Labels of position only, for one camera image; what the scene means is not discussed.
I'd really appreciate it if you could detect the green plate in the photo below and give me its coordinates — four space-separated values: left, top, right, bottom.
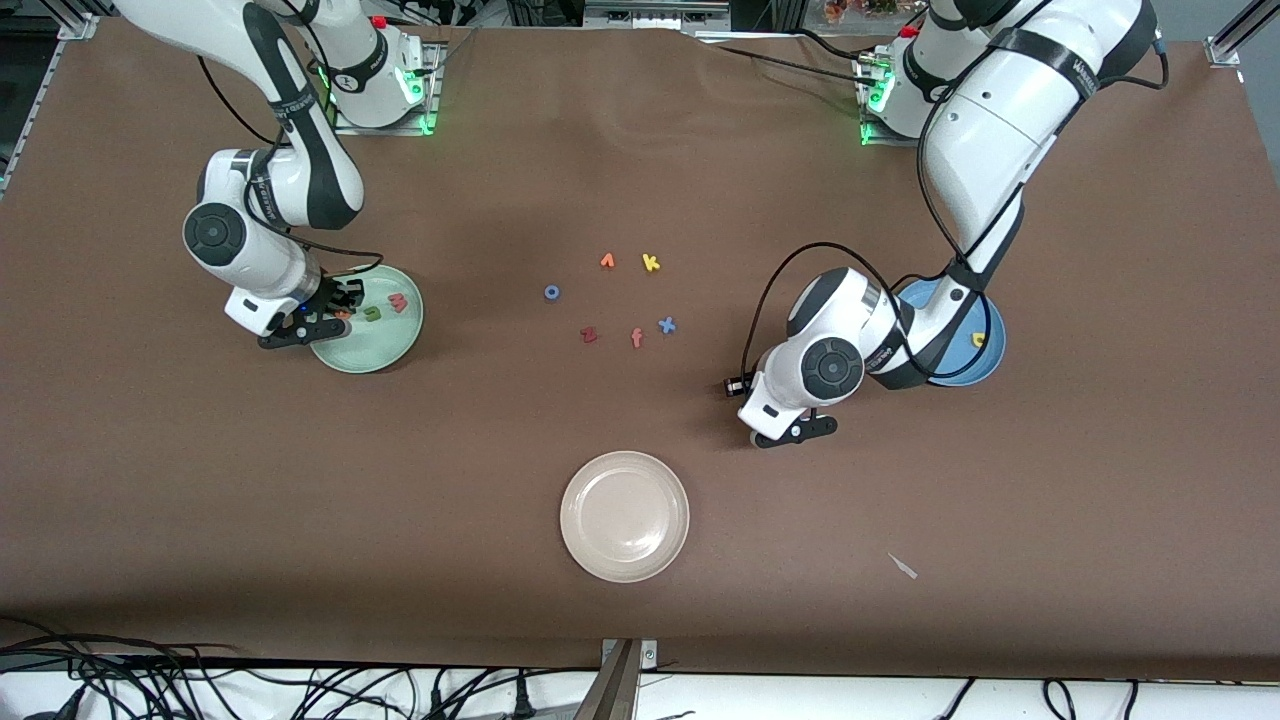
306 264 424 375

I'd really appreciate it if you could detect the beige plate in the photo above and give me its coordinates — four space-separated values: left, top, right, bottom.
560 451 691 584

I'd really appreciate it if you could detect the blue plate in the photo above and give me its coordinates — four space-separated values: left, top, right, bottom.
890 277 1007 387

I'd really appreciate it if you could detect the brown table cover sheet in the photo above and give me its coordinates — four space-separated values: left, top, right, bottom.
0 15 1280 681

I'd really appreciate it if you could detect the grey metal box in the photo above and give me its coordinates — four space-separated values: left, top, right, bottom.
585 0 731 31

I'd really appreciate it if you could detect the orange background clutter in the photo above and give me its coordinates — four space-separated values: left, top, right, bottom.
820 0 901 23

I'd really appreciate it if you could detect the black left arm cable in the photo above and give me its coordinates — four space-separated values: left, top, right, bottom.
738 40 1169 383

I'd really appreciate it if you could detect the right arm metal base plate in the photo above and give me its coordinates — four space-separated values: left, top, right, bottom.
330 40 446 138

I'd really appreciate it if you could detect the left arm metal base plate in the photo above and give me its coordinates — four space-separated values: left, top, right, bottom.
855 55 966 149

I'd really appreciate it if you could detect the metal bracket on table edge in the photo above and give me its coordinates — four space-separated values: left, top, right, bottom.
575 638 659 720

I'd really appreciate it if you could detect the black cable on table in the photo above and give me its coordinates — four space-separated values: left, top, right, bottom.
700 28 883 89

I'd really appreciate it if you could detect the aluminium frame profile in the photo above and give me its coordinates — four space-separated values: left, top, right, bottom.
40 0 101 41
1205 0 1280 66

